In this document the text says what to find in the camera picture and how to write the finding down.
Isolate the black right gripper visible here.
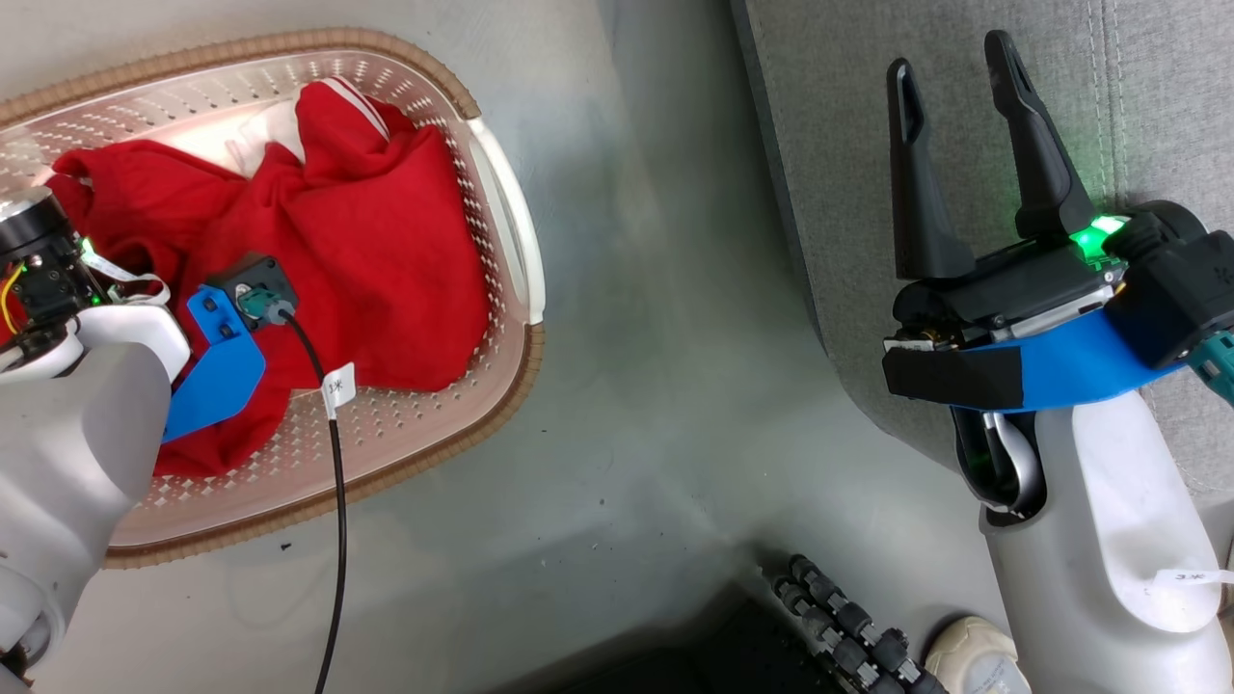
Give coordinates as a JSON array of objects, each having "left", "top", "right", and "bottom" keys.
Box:
[{"left": 884, "top": 29, "right": 1131, "bottom": 354}]

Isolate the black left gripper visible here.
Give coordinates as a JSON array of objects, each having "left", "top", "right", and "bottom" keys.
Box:
[{"left": 0, "top": 188, "right": 105, "bottom": 372}]

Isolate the red sweatshirt garment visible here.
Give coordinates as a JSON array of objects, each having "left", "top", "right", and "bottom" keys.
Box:
[{"left": 46, "top": 79, "right": 493, "bottom": 480}]

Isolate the perforated pink laundry basket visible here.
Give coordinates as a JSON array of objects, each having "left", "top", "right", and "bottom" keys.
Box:
[{"left": 0, "top": 27, "right": 547, "bottom": 570}]

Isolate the grey fabric sofa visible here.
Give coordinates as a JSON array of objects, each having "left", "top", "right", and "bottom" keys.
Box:
[{"left": 730, "top": 0, "right": 1234, "bottom": 618}]

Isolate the white garment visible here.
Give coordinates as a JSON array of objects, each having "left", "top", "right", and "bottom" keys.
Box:
[{"left": 169, "top": 99, "right": 309, "bottom": 180}]

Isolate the white rounded object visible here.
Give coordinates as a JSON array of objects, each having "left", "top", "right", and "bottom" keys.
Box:
[{"left": 924, "top": 617, "right": 1033, "bottom": 694}]

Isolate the white ribbon cable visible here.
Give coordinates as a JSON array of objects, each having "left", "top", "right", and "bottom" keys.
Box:
[{"left": 81, "top": 241, "right": 172, "bottom": 306}]

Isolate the blue left camera bracket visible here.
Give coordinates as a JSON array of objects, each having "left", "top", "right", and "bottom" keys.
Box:
[{"left": 162, "top": 284, "right": 267, "bottom": 444}]

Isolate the blue camera bracket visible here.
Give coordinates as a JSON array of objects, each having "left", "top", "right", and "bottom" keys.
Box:
[
  {"left": 882, "top": 308, "right": 1189, "bottom": 414},
  {"left": 162, "top": 284, "right": 267, "bottom": 444}
]

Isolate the blue right camera bracket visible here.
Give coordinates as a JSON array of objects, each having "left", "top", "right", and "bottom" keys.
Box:
[{"left": 882, "top": 308, "right": 1189, "bottom": 414}]

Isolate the white paper cable tag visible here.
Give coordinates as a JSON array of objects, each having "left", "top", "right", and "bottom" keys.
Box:
[{"left": 321, "top": 362, "right": 358, "bottom": 420}]

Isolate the thin black cable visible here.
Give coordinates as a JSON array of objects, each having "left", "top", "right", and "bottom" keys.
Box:
[{"left": 278, "top": 308, "right": 350, "bottom": 694}]

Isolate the black segmented cable chain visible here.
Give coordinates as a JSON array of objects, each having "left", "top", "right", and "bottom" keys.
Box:
[{"left": 771, "top": 554, "right": 951, "bottom": 694}]

